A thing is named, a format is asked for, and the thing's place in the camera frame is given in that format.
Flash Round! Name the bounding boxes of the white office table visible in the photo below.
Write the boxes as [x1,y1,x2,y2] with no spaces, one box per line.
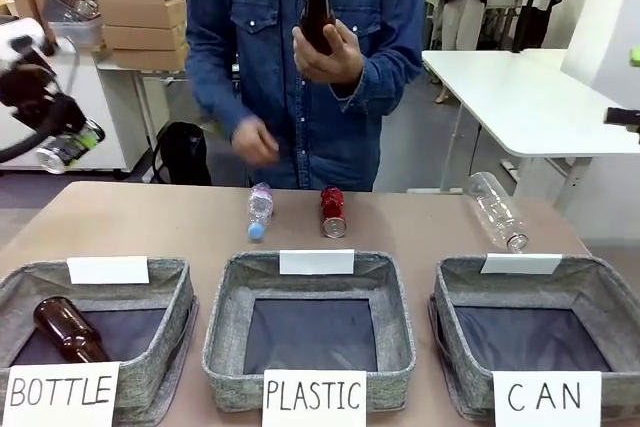
[421,48,640,213]

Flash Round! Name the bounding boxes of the white BOTTLE paper sign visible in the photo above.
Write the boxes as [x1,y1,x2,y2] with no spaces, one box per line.
[67,255,151,286]
[0,360,122,427]

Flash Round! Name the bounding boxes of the white panel board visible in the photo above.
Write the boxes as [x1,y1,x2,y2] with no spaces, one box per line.
[558,0,640,94]

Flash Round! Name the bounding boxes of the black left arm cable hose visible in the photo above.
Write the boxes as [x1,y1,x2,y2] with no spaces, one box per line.
[0,129,54,164]

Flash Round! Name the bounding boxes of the person left forearm denim sleeve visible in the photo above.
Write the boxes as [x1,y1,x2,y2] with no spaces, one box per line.
[334,44,426,116]

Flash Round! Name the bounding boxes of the person right hand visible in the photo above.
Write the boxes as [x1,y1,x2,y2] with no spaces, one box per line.
[230,115,281,167]

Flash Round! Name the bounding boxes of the black backpack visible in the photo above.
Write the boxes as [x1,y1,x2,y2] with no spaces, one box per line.
[148,121,213,187]

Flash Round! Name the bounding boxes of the grey fabric can basket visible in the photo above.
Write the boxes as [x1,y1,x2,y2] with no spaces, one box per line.
[427,254,640,423]

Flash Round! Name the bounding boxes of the person left hand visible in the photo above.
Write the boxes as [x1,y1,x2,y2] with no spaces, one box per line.
[292,24,364,86]

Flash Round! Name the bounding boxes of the small plastic bottle blue cap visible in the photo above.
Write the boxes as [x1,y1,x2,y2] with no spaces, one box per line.
[246,181,276,244]

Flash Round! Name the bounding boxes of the clear plastic bottle dark label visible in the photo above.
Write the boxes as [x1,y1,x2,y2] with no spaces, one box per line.
[36,119,107,176]

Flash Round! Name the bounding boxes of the small cardboard box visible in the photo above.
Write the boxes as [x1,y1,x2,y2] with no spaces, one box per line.
[11,0,52,24]

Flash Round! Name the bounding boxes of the large clear plastic bottle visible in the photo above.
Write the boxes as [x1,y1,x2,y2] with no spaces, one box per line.
[463,171,530,255]

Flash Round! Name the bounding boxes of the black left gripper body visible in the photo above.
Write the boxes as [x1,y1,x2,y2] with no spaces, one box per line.
[0,77,89,138]

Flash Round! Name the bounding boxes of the person torso denim shirt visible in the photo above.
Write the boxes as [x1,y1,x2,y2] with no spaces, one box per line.
[185,0,426,193]

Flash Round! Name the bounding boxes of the bystander black top beige trousers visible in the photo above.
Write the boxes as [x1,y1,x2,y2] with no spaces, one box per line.
[425,0,507,54]

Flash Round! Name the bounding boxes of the grey fabric plastic basket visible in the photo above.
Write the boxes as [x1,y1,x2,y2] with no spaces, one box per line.
[201,249,417,414]

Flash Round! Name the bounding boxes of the red metal can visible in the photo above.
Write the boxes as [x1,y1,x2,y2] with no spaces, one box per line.
[319,185,349,240]

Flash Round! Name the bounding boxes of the person right forearm denim sleeve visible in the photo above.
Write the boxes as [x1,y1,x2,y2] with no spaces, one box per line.
[188,59,261,138]

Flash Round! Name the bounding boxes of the grey fabric bottle basket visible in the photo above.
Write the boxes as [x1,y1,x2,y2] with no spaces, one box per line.
[0,257,200,427]

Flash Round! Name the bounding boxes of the brown glass bottle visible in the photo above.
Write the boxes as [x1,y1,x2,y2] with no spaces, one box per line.
[32,295,112,364]
[298,0,338,56]

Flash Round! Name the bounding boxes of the white cabinet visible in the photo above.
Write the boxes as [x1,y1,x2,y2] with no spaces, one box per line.
[0,44,174,172]

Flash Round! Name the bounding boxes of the white PLASTIC paper sign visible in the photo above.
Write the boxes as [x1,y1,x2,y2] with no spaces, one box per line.
[278,248,356,277]
[261,369,368,427]

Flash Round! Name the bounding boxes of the white CAN paper sign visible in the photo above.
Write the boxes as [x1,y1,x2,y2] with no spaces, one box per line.
[479,252,564,276]
[492,370,603,427]

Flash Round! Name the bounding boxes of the closed cardboard box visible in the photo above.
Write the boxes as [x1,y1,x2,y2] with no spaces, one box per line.
[110,45,191,71]
[101,21,189,52]

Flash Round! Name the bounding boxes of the clear plastic storage bin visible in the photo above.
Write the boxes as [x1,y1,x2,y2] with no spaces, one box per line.
[43,0,105,47]

